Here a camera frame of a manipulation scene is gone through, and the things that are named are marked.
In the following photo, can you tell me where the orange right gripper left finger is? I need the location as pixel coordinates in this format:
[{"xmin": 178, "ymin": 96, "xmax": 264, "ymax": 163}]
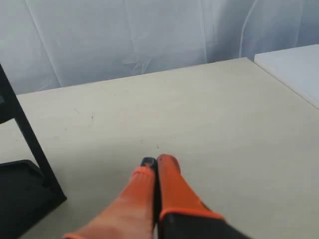
[{"xmin": 63, "ymin": 157, "xmax": 156, "ymax": 239}]

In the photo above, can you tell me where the black three-tier metal rack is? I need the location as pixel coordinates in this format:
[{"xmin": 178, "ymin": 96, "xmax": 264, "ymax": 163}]
[{"xmin": 0, "ymin": 70, "xmax": 67, "ymax": 239}]

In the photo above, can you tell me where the white board on table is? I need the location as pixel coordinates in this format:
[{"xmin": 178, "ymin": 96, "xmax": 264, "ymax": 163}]
[{"xmin": 254, "ymin": 44, "xmax": 319, "ymax": 108}]

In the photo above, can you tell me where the white backdrop curtain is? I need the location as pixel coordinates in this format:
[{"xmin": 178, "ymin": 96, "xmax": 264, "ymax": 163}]
[{"xmin": 0, "ymin": 0, "xmax": 319, "ymax": 94}]

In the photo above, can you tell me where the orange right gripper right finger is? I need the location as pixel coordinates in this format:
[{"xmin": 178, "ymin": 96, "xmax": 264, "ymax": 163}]
[{"xmin": 157, "ymin": 154, "xmax": 225, "ymax": 239}]

